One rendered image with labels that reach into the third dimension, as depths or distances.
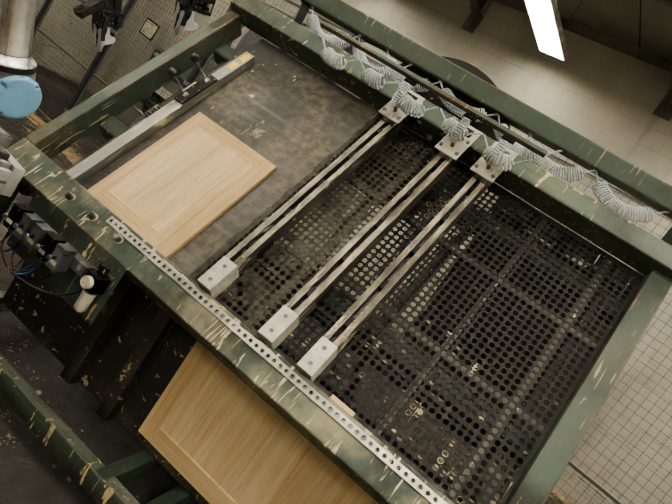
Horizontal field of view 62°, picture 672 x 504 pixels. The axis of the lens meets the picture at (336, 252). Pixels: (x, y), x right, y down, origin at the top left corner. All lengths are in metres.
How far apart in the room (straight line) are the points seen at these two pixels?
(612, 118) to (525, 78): 1.09
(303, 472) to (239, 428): 0.28
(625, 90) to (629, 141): 0.58
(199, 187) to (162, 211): 0.17
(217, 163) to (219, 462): 1.11
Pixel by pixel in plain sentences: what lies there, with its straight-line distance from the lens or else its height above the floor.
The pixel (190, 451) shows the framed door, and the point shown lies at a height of 0.34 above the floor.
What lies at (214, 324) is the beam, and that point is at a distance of 1.84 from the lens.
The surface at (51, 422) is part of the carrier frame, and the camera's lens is 2.30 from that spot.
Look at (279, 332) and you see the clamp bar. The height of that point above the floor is 0.96.
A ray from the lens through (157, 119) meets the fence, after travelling 2.43.
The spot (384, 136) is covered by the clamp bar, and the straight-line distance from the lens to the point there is 2.30.
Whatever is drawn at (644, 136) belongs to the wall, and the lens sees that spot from 6.75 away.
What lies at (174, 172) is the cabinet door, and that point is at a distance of 2.25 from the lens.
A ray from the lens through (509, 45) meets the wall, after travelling 7.40.
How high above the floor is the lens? 1.50
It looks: 8 degrees down
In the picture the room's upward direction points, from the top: 34 degrees clockwise
